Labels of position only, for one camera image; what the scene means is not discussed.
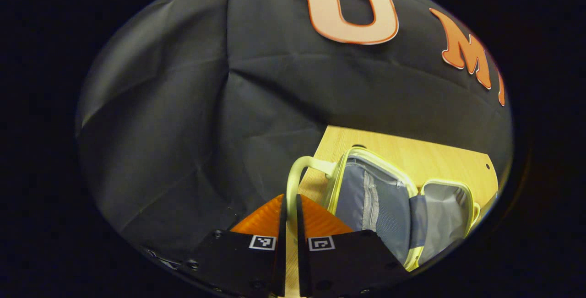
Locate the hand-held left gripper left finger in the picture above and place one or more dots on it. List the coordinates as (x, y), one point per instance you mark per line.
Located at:
(282, 261)

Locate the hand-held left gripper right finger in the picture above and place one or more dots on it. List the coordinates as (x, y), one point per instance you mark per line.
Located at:
(301, 261)

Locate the pale yellow suitcase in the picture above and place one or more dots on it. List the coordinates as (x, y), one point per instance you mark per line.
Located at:
(384, 206)

